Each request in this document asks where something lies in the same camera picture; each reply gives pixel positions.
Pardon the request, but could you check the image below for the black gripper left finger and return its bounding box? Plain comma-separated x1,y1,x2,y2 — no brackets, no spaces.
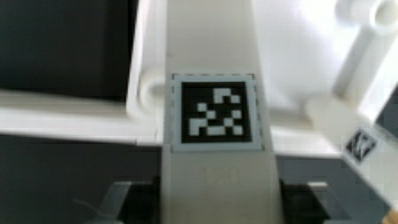
95,178,161,224

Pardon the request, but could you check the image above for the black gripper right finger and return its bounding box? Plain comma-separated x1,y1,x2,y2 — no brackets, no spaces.
280,181,358,224

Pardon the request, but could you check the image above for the white desk leg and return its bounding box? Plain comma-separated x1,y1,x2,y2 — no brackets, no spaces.
162,0,285,224
306,96,398,211

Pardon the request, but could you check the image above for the white desk tabletop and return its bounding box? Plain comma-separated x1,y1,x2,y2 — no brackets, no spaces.
127,0,398,158

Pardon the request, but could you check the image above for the white U-shaped fence frame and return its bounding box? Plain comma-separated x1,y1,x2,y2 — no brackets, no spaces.
0,89,162,146

